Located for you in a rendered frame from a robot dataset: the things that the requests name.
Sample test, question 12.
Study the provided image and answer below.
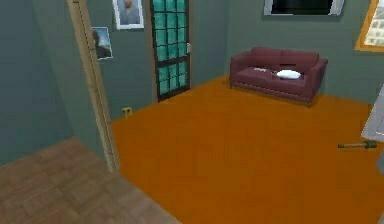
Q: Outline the black glass-paned door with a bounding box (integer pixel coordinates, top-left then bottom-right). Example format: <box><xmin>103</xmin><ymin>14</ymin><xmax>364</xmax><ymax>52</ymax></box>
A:
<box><xmin>149</xmin><ymin>0</ymin><xmax>192</xmax><ymax>103</ymax></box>

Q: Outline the dark red sofa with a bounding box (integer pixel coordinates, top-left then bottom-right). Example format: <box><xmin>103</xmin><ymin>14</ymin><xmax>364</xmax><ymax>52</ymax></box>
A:
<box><xmin>229</xmin><ymin>46</ymin><xmax>329</xmax><ymax>106</ymax></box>

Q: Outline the white pillow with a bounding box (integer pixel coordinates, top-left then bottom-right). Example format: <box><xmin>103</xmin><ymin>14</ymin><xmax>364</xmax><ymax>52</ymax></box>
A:
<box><xmin>276</xmin><ymin>69</ymin><xmax>302</xmax><ymax>81</ymax></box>

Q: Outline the small frameless photo picture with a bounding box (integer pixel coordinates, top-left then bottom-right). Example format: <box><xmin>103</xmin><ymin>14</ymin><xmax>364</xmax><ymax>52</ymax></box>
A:
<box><xmin>91</xmin><ymin>26</ymin><xmax>114</xmax><ymax>61</ymax></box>

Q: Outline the white framed portrait picture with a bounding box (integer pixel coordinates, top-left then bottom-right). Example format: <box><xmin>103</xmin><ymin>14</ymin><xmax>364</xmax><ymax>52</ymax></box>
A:
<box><xmin>112</xmin><ymin>0</ymin><xmax>145</xmax><ymax>31</ymax></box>

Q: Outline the green baseball bat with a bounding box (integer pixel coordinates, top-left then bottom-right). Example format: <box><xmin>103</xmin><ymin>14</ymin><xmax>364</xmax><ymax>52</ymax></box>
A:
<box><xmin>337</xmin><ymin>140</ymin><xmax>378</xmax><ymax>151</ymax></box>

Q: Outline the light grey furniture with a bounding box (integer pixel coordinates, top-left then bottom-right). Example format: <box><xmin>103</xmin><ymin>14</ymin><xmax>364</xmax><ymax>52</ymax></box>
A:
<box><xmin>361</xmin><ymin>84</ymin><xmax>384</xmax><ymax>144</ymax></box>

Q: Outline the orange framed picture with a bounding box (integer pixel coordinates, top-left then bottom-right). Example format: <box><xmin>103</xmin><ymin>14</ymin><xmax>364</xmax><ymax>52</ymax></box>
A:
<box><xmin>354</xmin><ymin>0</ymin><xmax>384</xmax><ymax>53</ymax></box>

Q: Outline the wooden door frame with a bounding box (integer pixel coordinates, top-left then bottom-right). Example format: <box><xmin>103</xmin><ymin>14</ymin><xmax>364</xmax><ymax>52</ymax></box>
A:
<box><xmin>66</xmin><ymin>0</ymin><xmax>121</xmax><ymax>173</ymax></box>

